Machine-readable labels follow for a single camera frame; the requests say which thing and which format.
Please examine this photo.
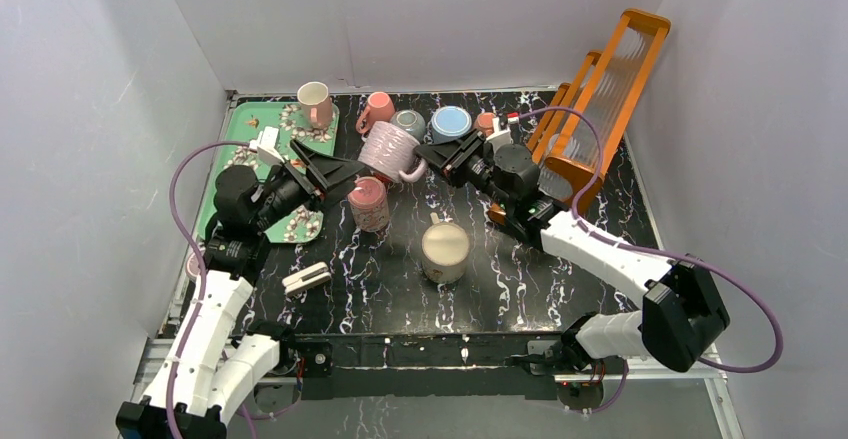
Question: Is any pink patterned mug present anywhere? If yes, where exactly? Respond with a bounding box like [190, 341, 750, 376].
[347, 176, 390, 232]

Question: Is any lavender ribbed mug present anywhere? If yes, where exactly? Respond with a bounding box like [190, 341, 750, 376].
[358, 122, 428, 183]

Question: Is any cream cartoon mug green interior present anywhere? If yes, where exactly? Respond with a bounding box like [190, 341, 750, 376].
[421, 212, 471, 284]

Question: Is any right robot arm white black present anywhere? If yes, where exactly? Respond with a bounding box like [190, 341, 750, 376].
[414, 133, 730, 372]

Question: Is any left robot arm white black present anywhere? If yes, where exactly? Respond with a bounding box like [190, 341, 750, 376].
[115, 140, 367, 438]

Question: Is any light blue upside-down mug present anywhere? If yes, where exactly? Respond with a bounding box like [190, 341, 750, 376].
[430, 106, 473, 144]

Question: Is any grey upside-down mug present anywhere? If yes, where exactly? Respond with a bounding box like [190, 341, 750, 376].
[390, 109, 427, 143]

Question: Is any salmon upside-down mug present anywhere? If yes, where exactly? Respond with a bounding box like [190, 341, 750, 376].
[474, 112, 497, 137]

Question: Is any pink upside-down mug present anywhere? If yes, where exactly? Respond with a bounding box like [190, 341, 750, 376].
[356, 91, 396, 134]

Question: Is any pinkish mug beside table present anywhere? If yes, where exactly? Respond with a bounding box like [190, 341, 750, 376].
[184, 252, 202, 281]

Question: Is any green floral serving tray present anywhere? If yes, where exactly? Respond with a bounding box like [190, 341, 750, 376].
[195, 103, 340, 245]

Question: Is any white black small device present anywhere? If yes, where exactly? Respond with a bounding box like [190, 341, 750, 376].
[282, 262, 332, 297]

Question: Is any orange wooden dish rack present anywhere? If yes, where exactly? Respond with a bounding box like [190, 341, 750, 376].
[526, 8, 672, 217]

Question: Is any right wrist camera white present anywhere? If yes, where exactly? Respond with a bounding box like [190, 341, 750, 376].
[486, 112, 519, 153]

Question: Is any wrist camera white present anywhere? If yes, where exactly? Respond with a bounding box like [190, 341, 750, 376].
[486, 112, 519, 153]
[248, 126, 284, 166]

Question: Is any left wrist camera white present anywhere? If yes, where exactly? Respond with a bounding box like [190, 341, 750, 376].
[248, 126, 284, 166]

